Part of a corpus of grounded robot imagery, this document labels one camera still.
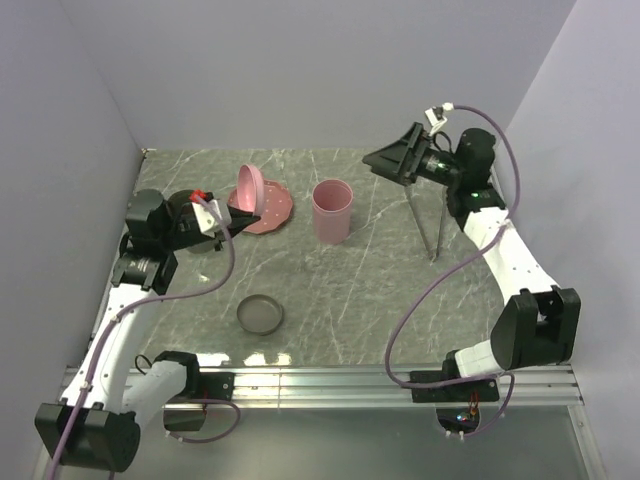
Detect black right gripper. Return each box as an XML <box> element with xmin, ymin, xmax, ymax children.
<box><xmin>362</xmin><ymin>123</ymin><xmax>464</xmax><ymax>188</ymax></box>

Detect pink round lid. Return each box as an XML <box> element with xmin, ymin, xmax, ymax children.
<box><xmin>236</xmin><ymin>164</ymin><xmax>265</xmax><ymax>216</ymax></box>

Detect silver metal tongs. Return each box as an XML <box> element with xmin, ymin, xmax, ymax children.
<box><xmin>404</xmin><ymin>183</ymin><xmax>448</xmax><ymax>263</ymax></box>

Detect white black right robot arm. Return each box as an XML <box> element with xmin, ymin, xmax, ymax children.
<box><xmin>363</xmin><ymin>123</ymin><xmax>581</xmax><ymax>400</ymax></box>

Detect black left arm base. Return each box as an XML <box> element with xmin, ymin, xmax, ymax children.
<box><xmin>163</xmin><ymin>371</ymin><xmax>235</xmax><ymax>432</ymax></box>

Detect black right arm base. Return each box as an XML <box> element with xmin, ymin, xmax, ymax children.
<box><xmin>408</xmin><ymin>368</ymin><xmax>501</xmax><ymax>434</ymax></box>

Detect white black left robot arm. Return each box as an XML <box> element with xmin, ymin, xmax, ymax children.
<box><xmin>35</xmin><ymin>186</ymin><xmax>265</xmax><ymax>479</ymax></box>

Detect pink dotted plate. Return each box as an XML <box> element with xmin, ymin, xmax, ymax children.
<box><xmin>244</xmin><ymin>180</ymin><xmax>294</xmax><ymax>235</ymax></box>

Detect grey cylindrical container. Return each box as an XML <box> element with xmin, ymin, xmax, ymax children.
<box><xmin>167</xmin><ymin>190</ymin><xmax>215</xmax><ymax>253</ymax></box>

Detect pink cylindrical container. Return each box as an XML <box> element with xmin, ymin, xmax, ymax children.
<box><xmin>312</xmin><ymin>179</ymin><xmax>354</xmax><ymax>245</ymax></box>

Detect grey round lid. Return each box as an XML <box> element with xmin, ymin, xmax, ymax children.
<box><xmin>236</xmin><ymin>294</ymin><xmax>284</xmax><ymax>336</ymax></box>

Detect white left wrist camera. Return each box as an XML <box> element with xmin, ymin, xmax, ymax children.
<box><xmin>189</xmin><ymin>190</ymin><xmax>232</xmax><ymax>238</ymax></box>

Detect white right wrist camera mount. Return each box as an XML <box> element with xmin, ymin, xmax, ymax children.
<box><xmin>424</xmin><ymin>102</ymin><xmax>455</xmax><ymax>137</ymax></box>

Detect aluminium rail frame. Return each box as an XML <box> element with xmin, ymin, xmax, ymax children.
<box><xmin>125</xmin><ymin>149</ymin><xmax>588</xmax><ymax>479</ymax></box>

